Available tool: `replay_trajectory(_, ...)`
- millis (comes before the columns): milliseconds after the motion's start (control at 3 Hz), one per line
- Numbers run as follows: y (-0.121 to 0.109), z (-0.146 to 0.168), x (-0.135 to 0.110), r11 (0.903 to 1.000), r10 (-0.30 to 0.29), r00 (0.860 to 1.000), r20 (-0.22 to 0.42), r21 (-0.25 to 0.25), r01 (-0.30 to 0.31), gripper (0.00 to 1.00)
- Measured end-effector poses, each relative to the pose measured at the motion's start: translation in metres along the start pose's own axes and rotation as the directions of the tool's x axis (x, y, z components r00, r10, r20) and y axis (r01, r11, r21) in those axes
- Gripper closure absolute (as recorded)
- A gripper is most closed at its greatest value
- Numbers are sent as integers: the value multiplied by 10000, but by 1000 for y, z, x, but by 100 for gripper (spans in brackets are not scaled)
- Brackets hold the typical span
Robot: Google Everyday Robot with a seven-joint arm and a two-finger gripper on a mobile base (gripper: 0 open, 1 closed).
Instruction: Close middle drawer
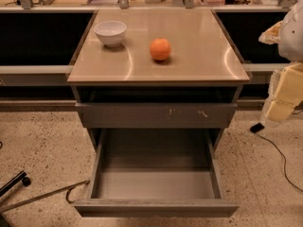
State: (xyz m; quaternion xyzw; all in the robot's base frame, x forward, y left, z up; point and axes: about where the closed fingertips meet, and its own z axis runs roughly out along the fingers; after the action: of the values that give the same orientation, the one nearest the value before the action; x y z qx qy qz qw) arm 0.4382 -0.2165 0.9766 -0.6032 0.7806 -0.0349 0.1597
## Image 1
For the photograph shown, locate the black chair leg with caster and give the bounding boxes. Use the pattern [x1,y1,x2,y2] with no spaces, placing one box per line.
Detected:
[0,171,31,197]

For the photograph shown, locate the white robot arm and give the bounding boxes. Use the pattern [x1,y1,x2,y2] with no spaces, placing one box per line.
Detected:
[258,0,303,125]

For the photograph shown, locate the metal rod with hook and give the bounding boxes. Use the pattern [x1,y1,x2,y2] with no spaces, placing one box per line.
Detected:
[0,180,90,214]

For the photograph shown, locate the grey drawer cabinet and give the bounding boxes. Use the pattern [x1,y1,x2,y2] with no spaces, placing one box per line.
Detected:
[68,8,249,144]

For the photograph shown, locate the orange fruit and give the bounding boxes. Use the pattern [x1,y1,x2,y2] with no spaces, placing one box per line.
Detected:
[150,38,171,61]

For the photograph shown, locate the grey top drawer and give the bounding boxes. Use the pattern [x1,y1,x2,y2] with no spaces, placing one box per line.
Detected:
[76,103,237,129]

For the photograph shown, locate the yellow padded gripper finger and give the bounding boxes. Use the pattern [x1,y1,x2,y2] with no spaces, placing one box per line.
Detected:
[264,62,303,122]

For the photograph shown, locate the black power adapter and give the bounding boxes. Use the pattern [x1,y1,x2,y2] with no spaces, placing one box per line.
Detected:
[250,123,265,133]

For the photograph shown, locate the black floor cable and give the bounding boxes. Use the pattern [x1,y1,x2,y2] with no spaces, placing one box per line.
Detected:
[255,131,303,194]

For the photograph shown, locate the white ceramic bowl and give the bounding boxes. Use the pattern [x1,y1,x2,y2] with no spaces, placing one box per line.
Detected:
[94,21,127,47]

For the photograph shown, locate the grey drawer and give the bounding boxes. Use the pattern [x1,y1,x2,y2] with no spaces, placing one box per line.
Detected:
[74,129,239,218]
[76,103,237,129]

